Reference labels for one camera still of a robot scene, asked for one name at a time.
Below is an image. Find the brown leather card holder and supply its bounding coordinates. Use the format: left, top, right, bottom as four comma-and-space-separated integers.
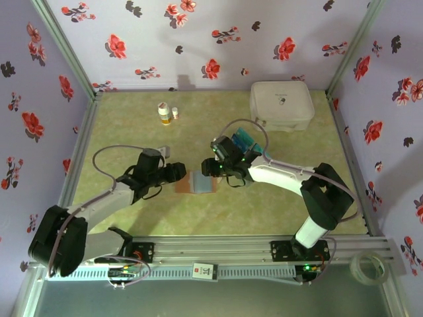
174, 169, 221, 195

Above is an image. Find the clear plastic card tray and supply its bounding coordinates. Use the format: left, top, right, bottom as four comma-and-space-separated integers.
229, 127, 274, 162

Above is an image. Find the large white medicine bottle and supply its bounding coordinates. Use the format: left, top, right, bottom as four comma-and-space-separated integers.
157, 101, 173, 125

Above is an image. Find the white plastic medicine box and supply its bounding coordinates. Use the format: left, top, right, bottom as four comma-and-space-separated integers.
250, 81, 315, 133

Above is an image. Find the white label tag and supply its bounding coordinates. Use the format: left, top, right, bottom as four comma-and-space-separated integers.
192, 262, 219, 281

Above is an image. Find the clear tape roll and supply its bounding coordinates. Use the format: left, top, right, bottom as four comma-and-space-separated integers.
350, 251, 390, 285

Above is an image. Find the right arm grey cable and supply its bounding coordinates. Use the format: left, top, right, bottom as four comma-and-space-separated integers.
220, 118, 361, 287

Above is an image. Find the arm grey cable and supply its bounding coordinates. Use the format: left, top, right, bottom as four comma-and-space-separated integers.
220, 118, 361, 287
48, 145, 166, 288

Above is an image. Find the left arm grey cable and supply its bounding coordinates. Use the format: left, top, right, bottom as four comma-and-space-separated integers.
48, 145, 166, 288

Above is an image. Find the aluminium side rail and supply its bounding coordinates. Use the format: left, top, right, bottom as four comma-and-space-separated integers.
325, 88, 386, 238
36, 92, 105, 242

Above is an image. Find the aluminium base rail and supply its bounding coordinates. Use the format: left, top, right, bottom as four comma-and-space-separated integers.
28, 234, 407, 277

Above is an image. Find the slotted cable duct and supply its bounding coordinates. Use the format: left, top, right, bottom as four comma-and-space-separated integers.
44, 265, 298, 282

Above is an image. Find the aluminium corner post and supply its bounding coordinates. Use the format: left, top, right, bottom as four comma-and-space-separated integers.
325, 0, 387, 98
31, 0, 103, 100

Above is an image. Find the aluminium frame leg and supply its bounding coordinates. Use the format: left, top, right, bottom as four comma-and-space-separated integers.
9, 265, 47, 317
381, 277, 409, 317

